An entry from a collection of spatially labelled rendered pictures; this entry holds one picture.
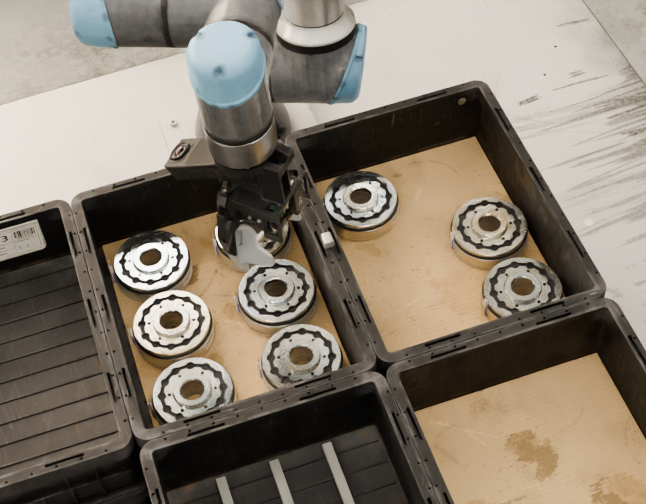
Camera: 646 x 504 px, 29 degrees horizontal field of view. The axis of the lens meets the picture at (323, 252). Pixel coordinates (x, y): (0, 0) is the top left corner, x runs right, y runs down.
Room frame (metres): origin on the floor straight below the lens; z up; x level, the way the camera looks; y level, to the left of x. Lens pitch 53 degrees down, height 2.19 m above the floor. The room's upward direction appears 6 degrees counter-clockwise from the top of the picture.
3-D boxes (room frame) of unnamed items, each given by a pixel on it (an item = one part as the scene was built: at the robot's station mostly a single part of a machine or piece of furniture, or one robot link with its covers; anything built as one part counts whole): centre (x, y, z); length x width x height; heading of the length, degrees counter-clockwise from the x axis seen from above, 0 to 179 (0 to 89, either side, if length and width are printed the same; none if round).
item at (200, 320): (0.93, 0.20, 0.86); 0.10 x 0.10 x 0.01
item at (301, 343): (0.86, 0.04, 0.86); 0.05 x 0.05 x 0.01
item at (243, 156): (0.92, 0.07, 1.22); 0.08 x 0.08 x 0.05
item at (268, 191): (0.92, 0.06, 1.14); 0.09 x 0.08 x 0.12; 59
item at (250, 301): (0.97, 0.07, 0.86); 0.10 x 0.10 x 0.01
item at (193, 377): (0.82, 0.18, 0.86); 0.05 x 0.05 x 0.01
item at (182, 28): (1.02, 0.08, 1.30); 0.11 x 0.11 x 0.08; 79
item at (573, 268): (1.02, -0.15, 0.87); 0.40 x 0.30 x 0.11; 14
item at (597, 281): (1.02, -0.15, 0.92); 0.40 x 0.30 x 0.02; 14
